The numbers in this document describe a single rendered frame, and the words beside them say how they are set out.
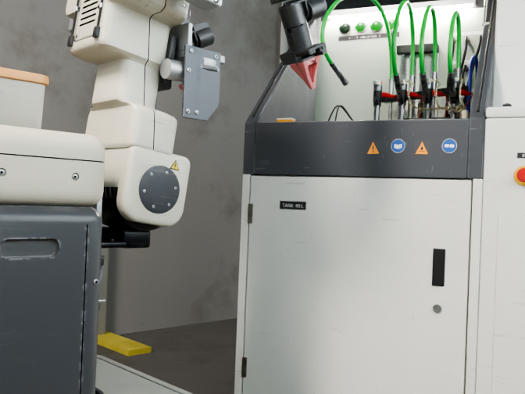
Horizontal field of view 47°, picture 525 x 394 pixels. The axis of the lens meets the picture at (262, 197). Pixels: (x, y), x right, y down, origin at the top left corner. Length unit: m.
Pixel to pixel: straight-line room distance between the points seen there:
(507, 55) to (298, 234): 0.83
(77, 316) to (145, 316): 2.27
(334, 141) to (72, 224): 0.94
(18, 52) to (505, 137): 2.13
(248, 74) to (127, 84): 2.45
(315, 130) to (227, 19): 2.00
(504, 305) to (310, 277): 0.53
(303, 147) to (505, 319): 0.72
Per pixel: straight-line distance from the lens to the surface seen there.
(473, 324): 1.73
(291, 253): 1.82
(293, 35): 1.48
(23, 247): 1.04
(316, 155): 1.80
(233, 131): 3.64
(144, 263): 3.29
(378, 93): 2.03
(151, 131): 1.33
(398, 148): 1.73
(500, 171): 1.70
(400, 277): 1.74
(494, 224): 1.70
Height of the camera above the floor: 0.71
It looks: level
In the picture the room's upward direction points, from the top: 2 degrees clockwise
